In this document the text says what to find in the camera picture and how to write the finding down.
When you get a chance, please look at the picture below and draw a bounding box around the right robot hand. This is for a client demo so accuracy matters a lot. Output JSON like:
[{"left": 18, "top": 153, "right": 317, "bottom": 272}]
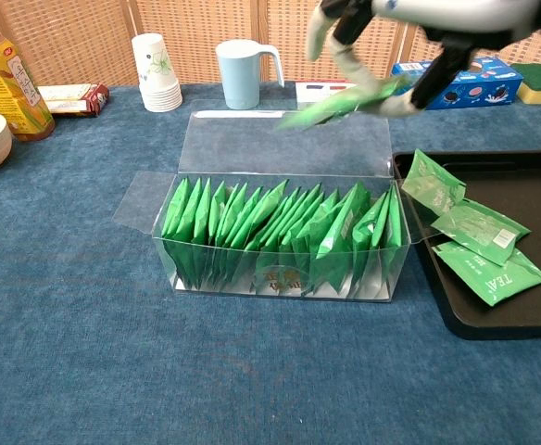
[{"left": 307, "top": 0, "right": 538, "bottom": 117}]

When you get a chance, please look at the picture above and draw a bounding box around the blue cookie box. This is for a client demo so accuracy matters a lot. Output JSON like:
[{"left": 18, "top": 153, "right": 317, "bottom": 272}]
[{"left": 390, "top": 56, "right": 524, "bottom": 111}]

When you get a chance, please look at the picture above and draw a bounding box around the white red card box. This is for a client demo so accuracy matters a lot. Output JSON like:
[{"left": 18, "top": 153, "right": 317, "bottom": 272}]
[{"left": 295, "top": 81, "right": 359, "bottom": 104}]

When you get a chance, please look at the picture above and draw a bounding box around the green tea packet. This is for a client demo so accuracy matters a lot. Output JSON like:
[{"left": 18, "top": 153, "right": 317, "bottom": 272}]
[
  {"left": 431, "top": 240, "right": 541, "bottom": 307},
  {"left": 431, "top": 198, "right": 532, "bottom": 268}
]

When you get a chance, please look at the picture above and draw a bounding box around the clear plastic tea box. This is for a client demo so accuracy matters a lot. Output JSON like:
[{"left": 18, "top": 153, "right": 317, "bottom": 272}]
[{"left": 112, "top": 109, "right": 432, "bottom": 302}]

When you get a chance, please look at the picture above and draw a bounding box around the green tea packet bottom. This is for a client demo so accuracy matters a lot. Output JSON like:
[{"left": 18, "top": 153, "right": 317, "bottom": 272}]
[{"left": 431, "top": 240, "right": 541, "bottom": 307}]

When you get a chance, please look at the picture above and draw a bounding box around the yellow drink bottle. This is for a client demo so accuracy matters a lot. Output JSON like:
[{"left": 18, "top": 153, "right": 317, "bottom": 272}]
[{"left": 0, "top": 4, "right": 57, "bottom": 143}]

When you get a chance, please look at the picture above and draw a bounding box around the woven wooden folding screen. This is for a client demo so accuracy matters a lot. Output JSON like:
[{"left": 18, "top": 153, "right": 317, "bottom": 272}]
[{"left": 0, "top": 0, "right": 541, "bottom": 89}]

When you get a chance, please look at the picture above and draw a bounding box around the black tray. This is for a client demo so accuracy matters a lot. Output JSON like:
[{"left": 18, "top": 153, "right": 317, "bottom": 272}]
[{"left": 392, "top": 148, "right": 541, "bottom": 340}]

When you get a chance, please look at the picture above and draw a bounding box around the white paper cup stack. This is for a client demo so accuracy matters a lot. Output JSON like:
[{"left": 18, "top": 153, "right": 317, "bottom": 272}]
[{"left": 131, "top": 32, "right": 182, "bottom": 114}]

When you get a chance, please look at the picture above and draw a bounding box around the red white snack pack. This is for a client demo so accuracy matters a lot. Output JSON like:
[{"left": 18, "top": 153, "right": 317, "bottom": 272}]
[{"left": 37, "top": 83, "right": 111, "bottom": 118}]

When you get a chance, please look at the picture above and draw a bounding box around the blue table cloth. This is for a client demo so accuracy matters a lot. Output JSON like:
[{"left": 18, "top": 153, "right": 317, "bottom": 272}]
[{"left": 0, "top": 83, "right": 541, "bottom": 445}]

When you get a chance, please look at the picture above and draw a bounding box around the light blue handled mug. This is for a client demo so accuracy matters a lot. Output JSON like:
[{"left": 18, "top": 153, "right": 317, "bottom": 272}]
[{"left": 215, "top": 39, "right": 285, "bottom": 111}]

